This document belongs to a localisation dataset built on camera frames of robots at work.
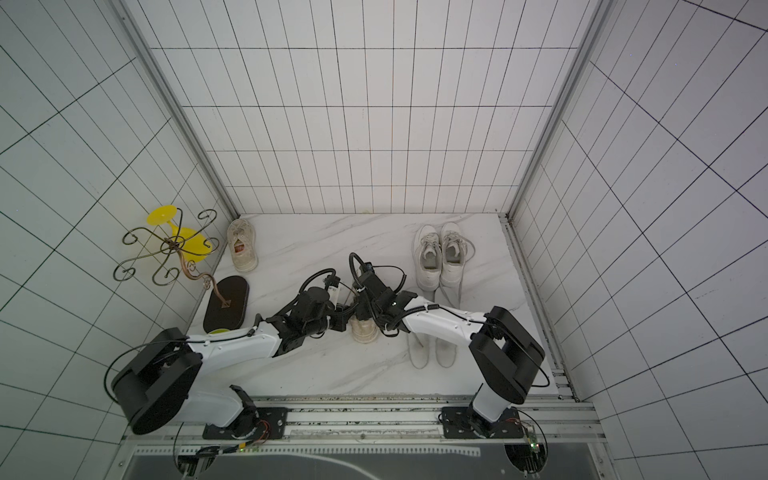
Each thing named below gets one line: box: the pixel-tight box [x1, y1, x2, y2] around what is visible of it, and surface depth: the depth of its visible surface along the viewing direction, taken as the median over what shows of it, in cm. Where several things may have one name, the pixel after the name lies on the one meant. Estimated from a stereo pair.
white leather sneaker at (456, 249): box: [439, 222, 476, 307], surface depth 99 cm
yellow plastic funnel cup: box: [146, 205, 213, 263], surface depth 75 cm
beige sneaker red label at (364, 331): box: [350, 318, 379, 344], surface depth 83 cm
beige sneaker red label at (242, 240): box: [227, 218, 259, 272], surface depth 105 cm
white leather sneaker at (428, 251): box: [414, 224, 443, 292], surface depth 99 cm
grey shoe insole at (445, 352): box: [436, 337, 457, 368], surface depth 86 cm
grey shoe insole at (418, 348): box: [407, 332, 430, 369], surface depth 86 cm
